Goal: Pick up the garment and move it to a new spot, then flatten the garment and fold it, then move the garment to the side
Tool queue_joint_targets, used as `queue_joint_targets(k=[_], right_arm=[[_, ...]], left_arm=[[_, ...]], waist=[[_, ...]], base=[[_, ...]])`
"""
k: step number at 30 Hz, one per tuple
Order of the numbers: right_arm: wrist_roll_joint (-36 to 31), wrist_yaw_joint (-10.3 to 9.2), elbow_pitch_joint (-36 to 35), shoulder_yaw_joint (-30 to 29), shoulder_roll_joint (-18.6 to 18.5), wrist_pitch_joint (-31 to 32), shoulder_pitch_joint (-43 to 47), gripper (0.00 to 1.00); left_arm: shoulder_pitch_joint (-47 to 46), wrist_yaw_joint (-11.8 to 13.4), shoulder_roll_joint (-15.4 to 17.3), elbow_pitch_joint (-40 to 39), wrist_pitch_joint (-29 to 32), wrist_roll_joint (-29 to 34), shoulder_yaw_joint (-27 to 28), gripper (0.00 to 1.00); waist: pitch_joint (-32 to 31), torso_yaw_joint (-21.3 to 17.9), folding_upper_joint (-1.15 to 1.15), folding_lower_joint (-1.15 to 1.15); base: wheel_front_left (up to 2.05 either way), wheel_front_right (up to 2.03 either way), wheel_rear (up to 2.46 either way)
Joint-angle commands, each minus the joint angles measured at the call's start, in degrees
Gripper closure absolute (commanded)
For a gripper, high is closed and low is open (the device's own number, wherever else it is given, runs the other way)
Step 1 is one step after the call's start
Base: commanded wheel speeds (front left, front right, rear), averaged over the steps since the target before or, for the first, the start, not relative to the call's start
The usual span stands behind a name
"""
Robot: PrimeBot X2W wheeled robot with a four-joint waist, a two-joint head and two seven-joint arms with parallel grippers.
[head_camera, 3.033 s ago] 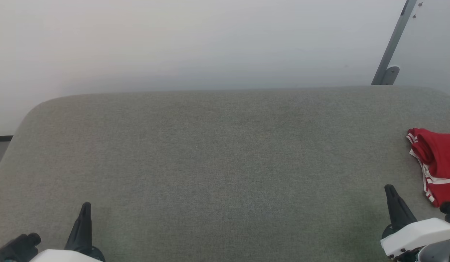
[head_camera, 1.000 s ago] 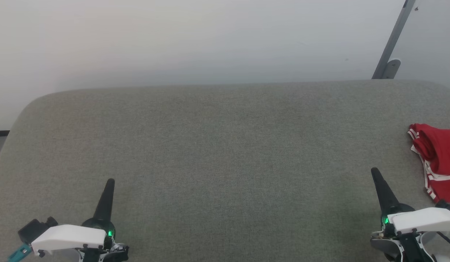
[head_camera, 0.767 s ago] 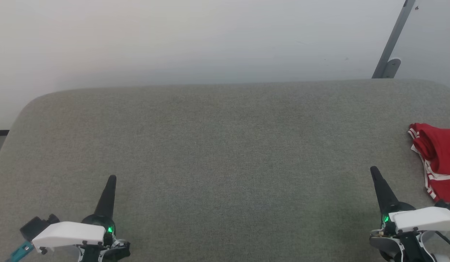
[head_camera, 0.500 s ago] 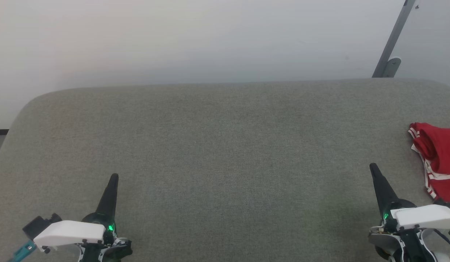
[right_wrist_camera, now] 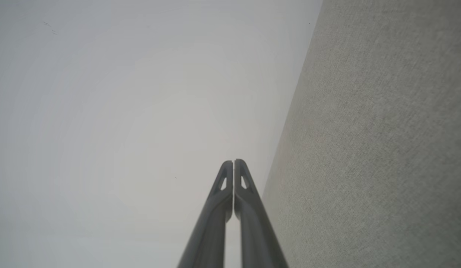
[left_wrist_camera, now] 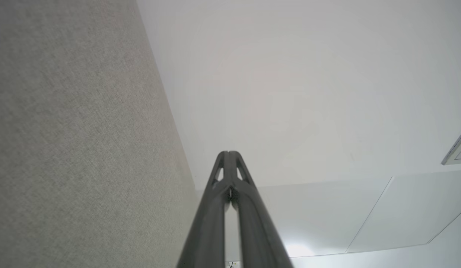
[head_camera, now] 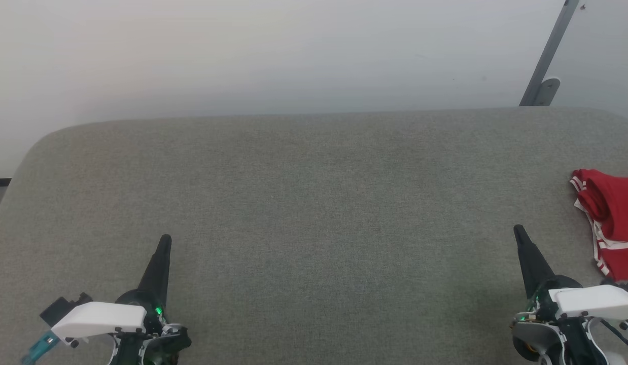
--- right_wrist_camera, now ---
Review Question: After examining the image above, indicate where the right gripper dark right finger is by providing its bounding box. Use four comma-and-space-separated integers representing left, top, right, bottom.
234, 159, 290, 268

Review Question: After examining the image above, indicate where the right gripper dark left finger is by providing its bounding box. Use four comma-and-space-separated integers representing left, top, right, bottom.
177, 160, 234, 268

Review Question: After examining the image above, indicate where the grey fabric sofa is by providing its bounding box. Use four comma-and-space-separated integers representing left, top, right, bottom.
261, 0, 461, 268

